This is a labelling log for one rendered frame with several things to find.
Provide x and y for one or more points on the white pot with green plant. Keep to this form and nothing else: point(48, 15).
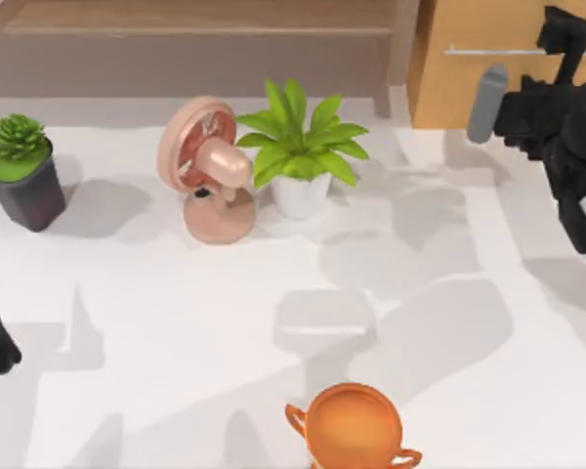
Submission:
point(300, 151)

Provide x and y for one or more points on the dark pot with succulent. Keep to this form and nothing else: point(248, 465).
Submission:
point(22, 190)

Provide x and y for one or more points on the light wooden cupboard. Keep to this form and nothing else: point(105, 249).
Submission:
point(473, 24)

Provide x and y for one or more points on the pale grey rounded box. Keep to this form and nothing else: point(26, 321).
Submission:
point(486, 105)

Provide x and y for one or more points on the orange trophy cup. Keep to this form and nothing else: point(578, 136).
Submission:
point(354, 427)

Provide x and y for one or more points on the pink desk fan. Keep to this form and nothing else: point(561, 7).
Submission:
point(210, 166)

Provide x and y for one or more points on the brown wooden shelf unit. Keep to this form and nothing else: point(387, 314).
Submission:
point(195, 49)

